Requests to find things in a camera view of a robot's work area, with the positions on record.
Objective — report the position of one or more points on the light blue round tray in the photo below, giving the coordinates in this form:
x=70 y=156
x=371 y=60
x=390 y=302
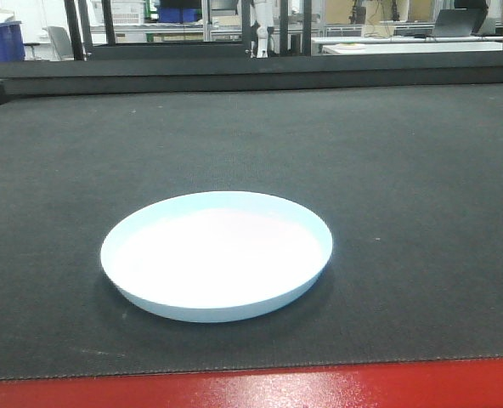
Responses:
x=216 y=256

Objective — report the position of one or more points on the blue bin on background shelf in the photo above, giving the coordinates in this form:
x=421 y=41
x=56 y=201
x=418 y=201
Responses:
x=176 y=15

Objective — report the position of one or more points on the black fabric table mat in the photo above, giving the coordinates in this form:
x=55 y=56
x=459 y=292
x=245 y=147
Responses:
x=409 y=181

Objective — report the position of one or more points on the white background desk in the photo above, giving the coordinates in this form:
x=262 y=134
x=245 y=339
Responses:
x=404 y=45

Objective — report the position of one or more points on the white humanoid robot background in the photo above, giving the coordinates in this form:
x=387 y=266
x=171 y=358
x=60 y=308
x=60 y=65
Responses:
x=262 y=19

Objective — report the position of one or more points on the grey office chair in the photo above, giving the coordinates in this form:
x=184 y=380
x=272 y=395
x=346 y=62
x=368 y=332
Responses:
x=61 y=42

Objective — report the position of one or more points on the black foam barrier board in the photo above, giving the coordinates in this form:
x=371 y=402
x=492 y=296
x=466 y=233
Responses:
x=244 y=74

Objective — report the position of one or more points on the grey open laptop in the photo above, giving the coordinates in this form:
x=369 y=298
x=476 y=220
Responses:
x=461 y=22

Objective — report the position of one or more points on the red table edge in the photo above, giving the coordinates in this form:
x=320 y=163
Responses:
x=449 y=383

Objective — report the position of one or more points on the black metal frame rack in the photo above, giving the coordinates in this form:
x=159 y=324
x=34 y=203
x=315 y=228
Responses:
x=130 y=30

